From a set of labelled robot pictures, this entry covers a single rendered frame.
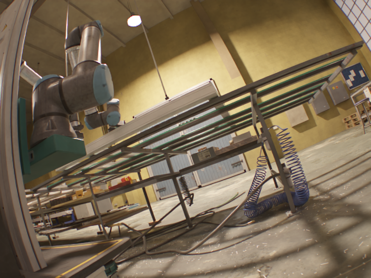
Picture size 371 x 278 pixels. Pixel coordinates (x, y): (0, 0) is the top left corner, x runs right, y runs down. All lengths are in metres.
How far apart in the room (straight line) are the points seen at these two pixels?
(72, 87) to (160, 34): 9.93
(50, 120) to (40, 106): 0.08
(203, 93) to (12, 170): 0.98
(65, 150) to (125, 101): 9.38
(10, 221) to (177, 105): 0.99
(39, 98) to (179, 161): 7.56
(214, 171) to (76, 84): 7.26
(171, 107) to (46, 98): 0.71
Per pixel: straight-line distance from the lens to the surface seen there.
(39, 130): 0.72
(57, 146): 0.66
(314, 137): 8.03
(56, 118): 0.74
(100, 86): 0.72
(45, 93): 0.79
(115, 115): 1.25
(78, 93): 0.73
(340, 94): 8.58
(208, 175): 7.81
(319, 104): 8.09
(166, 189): 8.48
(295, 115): 7.75
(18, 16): 1.15
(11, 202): 0.70
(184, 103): 1.14
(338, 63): 1.64
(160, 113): 1.19
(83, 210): 11.29
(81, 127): 1.64
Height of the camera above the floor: 0.47
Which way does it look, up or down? 11 degrees up
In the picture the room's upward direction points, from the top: 19 degrees counter-clockwise
